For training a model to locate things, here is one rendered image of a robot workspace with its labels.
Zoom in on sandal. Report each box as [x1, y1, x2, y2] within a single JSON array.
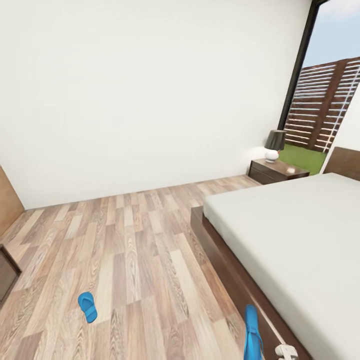
[[243, 304, 264, 360], [77, 292, 98, 324]]

